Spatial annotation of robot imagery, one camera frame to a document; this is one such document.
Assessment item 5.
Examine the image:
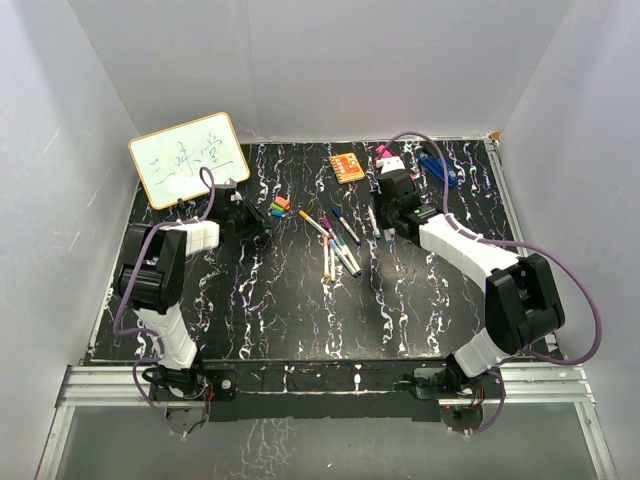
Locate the yellow cap white marker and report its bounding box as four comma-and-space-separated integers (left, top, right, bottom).
298, 210, 330, 236

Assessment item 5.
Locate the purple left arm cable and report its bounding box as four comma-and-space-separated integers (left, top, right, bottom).
112, 167, 217, 435

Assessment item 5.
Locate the blue stapler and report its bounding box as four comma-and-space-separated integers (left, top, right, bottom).
417, 148, 458, 188

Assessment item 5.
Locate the pink utility knife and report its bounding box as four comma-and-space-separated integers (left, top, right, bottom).
376, 145, 397, 162

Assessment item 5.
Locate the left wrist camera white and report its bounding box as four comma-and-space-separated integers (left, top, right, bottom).
215, 179, 238, 192

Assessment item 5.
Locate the black mounting base bar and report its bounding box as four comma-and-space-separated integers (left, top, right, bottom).
149, 358, 507, 424

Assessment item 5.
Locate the aluminium frame rail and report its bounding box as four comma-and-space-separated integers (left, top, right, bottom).
55, 363, 595, 407

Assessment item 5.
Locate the orange spiral notebook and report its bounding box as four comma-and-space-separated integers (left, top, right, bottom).
330, 153, 366, 184

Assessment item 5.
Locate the orange highlighter cap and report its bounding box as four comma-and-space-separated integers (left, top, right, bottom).
274, 196, 291, 210

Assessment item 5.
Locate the purple cap marker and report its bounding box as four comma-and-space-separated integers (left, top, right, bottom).
321, 215, 337, 241

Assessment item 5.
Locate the orange highlighter marker body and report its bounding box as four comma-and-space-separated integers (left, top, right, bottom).
384, 228, 395, 244

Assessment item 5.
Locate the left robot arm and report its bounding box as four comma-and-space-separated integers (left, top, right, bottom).
114, 186, 271, 399

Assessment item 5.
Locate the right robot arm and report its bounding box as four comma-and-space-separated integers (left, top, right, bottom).
372, 170, 565, 397

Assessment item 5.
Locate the light blue cap marker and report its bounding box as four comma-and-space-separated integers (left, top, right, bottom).
328, 238, 358, 277

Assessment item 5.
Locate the small whiteboard with writing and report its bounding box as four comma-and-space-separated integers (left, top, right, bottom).
128, 112, 250, 210

